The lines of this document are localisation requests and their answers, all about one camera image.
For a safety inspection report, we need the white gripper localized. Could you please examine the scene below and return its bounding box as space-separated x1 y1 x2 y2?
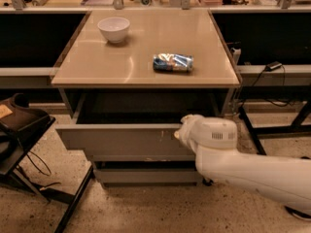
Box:
174 115 204 152

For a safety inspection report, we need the grey top drawer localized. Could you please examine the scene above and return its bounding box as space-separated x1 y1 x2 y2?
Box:
56 89 221 161

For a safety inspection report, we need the grey drawer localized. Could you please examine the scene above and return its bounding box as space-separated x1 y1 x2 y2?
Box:
56 89 221 161
94 170 202 183

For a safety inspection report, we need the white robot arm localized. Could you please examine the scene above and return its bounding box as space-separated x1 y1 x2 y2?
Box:
175 115 311 216

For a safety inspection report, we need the grey drawer cabinet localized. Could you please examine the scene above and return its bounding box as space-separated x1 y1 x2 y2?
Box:
52 9 240 186

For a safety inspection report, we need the grey bottom drawer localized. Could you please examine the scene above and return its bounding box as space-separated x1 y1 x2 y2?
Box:
94 170 202 183

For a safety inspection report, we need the blue foil snack bag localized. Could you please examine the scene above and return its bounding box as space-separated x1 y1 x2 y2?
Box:
153 53 193 72

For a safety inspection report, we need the black power adapter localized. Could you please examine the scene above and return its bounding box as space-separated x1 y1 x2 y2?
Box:
264 61 282 72

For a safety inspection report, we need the white ceramic bowl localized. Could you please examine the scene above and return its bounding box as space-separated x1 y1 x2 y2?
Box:
97 17 130 43

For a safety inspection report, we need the black shoe lower right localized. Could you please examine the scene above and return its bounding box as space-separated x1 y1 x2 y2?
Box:
285 207 311 221

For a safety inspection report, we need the black chair left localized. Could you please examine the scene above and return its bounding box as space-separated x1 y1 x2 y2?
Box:
0 93 93 233

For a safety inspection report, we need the black stand frame right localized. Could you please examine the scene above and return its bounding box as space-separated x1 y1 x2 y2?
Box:
238 101 311 155

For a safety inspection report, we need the black cable on floor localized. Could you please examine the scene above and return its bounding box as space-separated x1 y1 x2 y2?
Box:
26 150 52 178

